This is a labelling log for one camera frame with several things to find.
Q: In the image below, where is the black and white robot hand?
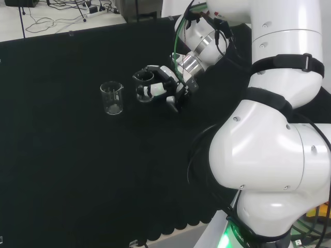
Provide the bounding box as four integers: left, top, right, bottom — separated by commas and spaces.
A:
132, 65, 200, 114

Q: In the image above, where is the clear glass beaker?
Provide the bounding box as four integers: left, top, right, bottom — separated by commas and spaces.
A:
99, 81, 125, 115
132, 69, 156, 103

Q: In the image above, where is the dark cabinet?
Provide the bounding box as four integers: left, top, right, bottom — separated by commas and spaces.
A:
115, 0, 163, 24

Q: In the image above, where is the white power strip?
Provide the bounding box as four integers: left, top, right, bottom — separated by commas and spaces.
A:
86, 5, 107, 18

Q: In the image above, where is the black tripod leg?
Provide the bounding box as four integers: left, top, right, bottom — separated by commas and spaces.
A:
73, 0, 88, 23

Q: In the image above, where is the black bench cloth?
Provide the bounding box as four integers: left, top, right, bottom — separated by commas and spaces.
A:
0, 14, 331, 248

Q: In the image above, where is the black box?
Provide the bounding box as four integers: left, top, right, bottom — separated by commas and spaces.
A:
4, 0, 40, 8

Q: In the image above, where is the thin green robot cable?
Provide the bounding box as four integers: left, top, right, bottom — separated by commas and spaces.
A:
173, 2, 208, 87

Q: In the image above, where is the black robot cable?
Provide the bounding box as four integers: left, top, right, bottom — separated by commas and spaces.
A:
185, 123, 220, 187

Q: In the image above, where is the white floor cable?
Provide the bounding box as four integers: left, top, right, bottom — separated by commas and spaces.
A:
25, 6, 87, 34

